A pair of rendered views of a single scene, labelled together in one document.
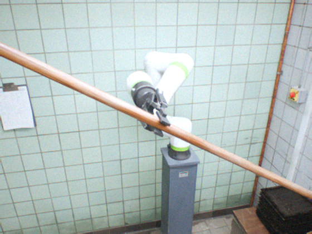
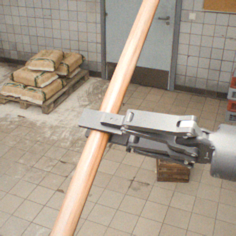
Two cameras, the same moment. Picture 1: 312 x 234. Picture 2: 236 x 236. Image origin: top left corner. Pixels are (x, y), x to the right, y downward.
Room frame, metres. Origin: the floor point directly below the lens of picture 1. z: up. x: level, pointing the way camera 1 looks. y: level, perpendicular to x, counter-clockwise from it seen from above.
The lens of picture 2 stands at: (0.93, -0.35, 2.07)
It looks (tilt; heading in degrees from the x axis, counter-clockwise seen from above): 31 degrees down; 124
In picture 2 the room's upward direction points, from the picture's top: straight up
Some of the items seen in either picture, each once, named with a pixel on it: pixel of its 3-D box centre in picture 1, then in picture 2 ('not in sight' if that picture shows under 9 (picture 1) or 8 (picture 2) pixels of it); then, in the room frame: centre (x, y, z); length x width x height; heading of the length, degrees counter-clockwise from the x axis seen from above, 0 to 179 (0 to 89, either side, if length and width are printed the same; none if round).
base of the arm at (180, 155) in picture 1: (177, 145); not in sight; (1.50, -0.16, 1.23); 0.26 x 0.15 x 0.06; 13
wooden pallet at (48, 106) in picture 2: not in sight; (46, 86); (-2.27, 2.57, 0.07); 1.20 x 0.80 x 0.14; 102
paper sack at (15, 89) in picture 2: not in sight; (22, 82); (-2.39, 2.24, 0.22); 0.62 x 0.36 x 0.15; 108
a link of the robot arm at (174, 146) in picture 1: (178, 132); not in sight; (1.45, -0.16, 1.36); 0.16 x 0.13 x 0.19; 67
